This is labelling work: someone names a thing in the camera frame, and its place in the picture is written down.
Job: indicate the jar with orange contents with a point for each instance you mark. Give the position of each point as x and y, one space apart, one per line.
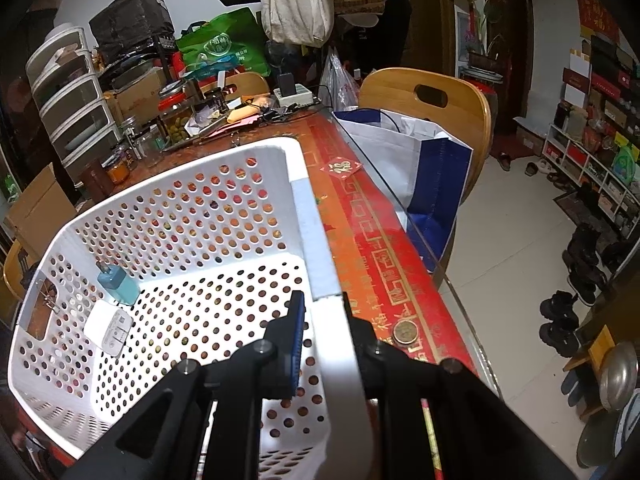
117 172

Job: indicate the brown jar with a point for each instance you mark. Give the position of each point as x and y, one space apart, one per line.
96 182

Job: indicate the black fabric bag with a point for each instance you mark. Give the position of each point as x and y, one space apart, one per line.
130 20

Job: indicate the red patterned tablecloth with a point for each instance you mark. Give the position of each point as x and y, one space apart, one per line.
380 240

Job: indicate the black plug-in charger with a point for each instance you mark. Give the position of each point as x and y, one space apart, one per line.
287 84

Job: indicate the pink paper sheet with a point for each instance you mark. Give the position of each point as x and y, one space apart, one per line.
242 117

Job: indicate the green packet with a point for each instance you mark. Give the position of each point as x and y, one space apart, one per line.
625 165

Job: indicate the low wooden chair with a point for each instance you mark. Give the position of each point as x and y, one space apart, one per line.
12 275

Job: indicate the white and blue shopping bag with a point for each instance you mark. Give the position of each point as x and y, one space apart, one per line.
390 160

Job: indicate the red-lidded olive jar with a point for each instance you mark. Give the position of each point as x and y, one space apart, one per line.
177 125

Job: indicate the clear plastic bag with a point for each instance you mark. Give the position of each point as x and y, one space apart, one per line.
340 85

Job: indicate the round coin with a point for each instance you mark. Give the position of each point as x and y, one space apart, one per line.
406 333

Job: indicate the large brown cardboard box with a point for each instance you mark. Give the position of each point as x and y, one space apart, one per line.
40 210

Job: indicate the green shopping bag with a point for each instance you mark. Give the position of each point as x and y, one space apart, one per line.
225 40

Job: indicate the white cubby shelf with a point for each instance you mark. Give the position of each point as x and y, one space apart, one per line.
565 145

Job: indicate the beige canvas tote bag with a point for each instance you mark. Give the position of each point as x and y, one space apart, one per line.
295 5

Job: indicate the white perforated plastic basket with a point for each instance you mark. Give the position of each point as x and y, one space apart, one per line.
310 240

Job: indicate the metal binder clip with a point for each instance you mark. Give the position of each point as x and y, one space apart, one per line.
44 287

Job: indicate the teal charger plug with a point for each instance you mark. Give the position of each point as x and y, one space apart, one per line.
120 285

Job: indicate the black boot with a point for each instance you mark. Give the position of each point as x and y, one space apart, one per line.
587 282
582 245

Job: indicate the empty glass jar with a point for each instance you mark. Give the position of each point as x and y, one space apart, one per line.
147 147

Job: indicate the black shoe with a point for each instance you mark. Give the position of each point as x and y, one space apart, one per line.
560 306
559 340

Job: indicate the small cardboard box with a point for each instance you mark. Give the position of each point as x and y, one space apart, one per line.
135 95

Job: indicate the red paper sticker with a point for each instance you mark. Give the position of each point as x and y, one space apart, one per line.
341 169

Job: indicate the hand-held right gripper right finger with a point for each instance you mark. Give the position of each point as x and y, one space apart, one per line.
369 356

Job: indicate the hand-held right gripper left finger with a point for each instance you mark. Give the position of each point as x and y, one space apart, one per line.
296 350

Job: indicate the white plastic drawer unit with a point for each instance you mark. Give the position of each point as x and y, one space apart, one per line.
75 110

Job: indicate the red wall banner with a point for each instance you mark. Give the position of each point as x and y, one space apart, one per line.
597 10

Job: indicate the round metal pan lid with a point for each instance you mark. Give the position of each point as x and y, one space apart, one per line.
620 375

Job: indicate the white power strip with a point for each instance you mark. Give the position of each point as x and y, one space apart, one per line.
295 96

